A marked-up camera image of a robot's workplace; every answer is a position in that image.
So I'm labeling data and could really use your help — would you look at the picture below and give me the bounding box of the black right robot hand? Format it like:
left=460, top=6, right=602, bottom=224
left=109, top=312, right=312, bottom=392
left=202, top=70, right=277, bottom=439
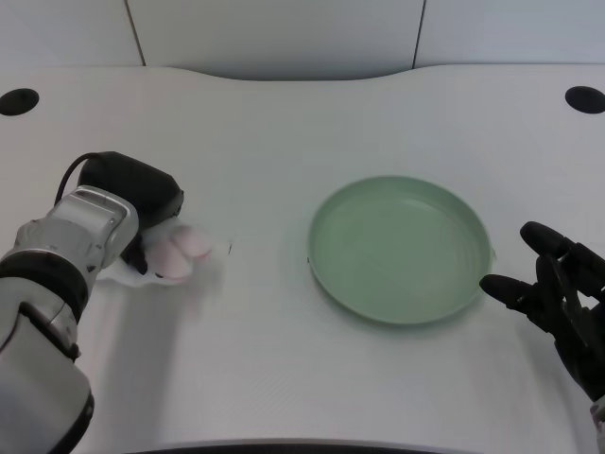
left=478, top=220, right=605, bottom=404

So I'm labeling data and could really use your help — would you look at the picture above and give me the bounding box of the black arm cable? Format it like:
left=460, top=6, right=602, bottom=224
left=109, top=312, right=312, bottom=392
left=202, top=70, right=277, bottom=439
left=55, top=151, right=103, bottom=207

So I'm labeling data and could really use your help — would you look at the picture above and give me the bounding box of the green round plate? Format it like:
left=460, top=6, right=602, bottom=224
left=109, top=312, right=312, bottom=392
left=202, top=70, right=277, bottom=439
left=306, top=175, right=495, bottom=327

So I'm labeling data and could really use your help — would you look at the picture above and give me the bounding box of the black round cable grommet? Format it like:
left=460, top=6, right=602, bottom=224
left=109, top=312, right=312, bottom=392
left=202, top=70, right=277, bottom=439
left=0, top=88, right=40, bottom=116
left=564, top=85, right=605, bottom=114

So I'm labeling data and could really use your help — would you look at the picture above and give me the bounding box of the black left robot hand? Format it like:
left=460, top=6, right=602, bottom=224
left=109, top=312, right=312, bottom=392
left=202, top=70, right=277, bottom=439
left=77, top=150, right=185, bottom=276

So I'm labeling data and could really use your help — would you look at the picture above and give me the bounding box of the white pink rabbit doll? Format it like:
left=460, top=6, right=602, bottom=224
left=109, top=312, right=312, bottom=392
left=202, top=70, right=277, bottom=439
left=95, top=218, right=234, bottom=289

